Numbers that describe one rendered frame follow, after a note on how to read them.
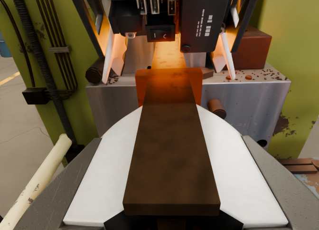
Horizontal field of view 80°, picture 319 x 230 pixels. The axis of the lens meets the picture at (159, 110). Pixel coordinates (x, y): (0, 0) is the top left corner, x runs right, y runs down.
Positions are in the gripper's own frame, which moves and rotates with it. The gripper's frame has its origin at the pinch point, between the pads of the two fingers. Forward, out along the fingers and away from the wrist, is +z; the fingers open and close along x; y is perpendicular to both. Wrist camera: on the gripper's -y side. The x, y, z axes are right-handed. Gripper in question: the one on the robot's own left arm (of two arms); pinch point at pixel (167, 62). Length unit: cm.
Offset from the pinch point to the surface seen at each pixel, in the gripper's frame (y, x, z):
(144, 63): -12.6, -5.0, 14.3
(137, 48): -14.1, -5.9, 11.5
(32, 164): -15, -102, 123
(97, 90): -6.0, -13.6, 13.8
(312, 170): 5.1, 35.1, 35.0
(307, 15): -27.7, 33.7, 16.3
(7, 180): -4, -112, 116
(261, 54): -13.1, 18.3, 13.5
